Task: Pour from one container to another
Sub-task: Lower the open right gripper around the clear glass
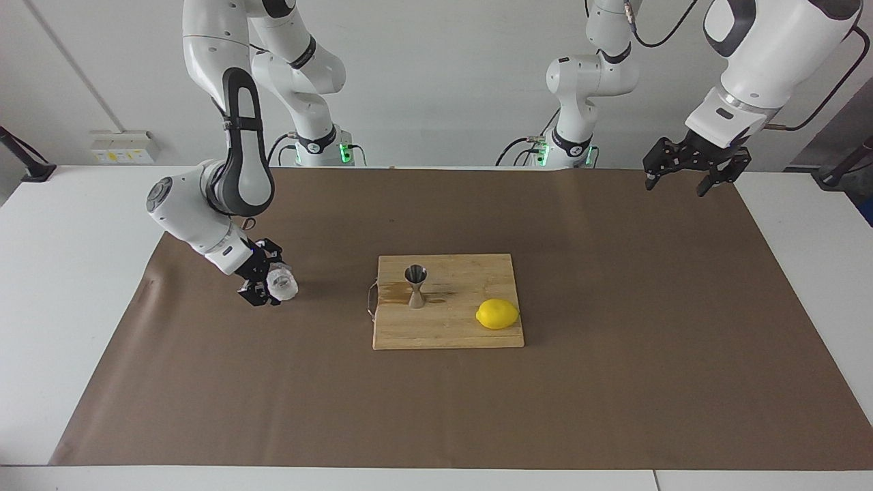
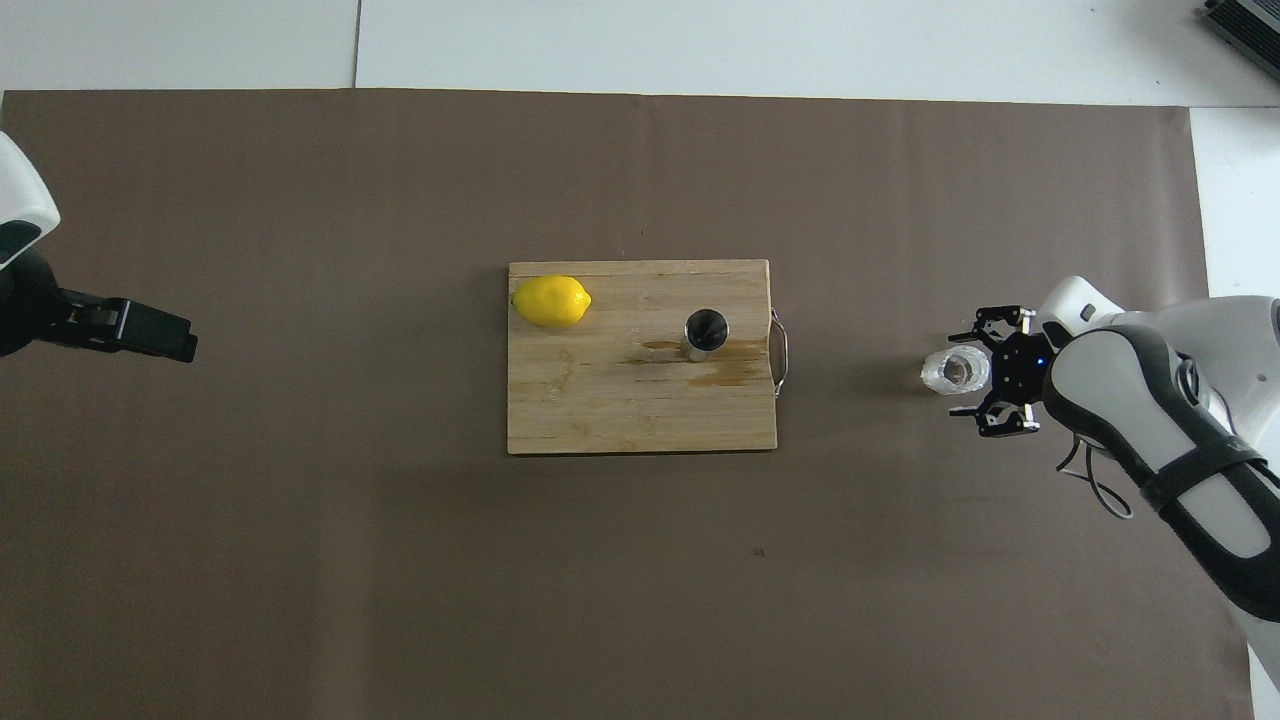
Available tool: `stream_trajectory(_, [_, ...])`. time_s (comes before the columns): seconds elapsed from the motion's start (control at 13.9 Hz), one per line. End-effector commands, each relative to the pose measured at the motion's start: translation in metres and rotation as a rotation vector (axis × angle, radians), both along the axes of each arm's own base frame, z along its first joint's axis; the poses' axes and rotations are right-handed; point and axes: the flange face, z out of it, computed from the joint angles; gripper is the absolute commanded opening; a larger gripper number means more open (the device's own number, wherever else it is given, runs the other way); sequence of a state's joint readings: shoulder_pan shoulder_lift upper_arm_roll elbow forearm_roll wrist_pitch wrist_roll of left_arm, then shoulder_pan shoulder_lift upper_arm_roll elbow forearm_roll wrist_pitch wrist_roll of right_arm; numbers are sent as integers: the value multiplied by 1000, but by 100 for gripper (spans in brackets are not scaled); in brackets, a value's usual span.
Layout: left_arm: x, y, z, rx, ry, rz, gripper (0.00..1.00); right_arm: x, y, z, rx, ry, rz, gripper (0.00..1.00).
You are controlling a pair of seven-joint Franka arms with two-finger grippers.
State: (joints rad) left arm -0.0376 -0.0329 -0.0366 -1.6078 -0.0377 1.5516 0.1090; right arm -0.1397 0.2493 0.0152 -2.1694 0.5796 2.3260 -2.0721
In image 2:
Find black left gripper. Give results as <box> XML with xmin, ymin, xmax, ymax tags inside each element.
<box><xmin>0</xmin><ymin>248</ymin><xmax>198</xmax><ymax>363</ymax></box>

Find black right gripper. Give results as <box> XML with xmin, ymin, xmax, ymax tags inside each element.
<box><xmin>947</xmin><ymin>304</ymin><xmax>1051</xmax><ymax>440</ymax></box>

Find clear plastic cup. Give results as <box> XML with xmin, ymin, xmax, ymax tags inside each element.
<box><xmin>920</xmin><ymin>344</ymin><xmax>992</xmax><ymax>396</ymax></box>

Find steel double jigger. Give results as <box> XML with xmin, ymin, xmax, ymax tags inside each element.
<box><xmin>684</xmin><ymin>308</ymin><xmax>731</xmax><ymax>363</ymax></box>

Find brown paper table mat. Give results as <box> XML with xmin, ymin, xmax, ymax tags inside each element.
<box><xmin>0</xmin><ymin>88</ymin><xmax>1256</xmax><ymax>720</ymax></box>

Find wooden cutting board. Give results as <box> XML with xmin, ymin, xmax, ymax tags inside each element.
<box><xmin>507</xmin><ymin>259</ymin><xmax>791</xmax><ymax>457</ymax></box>

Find yellow lemon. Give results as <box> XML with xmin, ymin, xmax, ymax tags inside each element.
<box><xmin>511</xmin><ymin>275</ymin><xmax>593</xmax><ymax>329</ymax></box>

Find grey ribbed metal device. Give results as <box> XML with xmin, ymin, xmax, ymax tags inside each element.
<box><xmin>1200</xmin><ymin>0</ymin><xmax>1280</xmax><ymax>56</ymax></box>

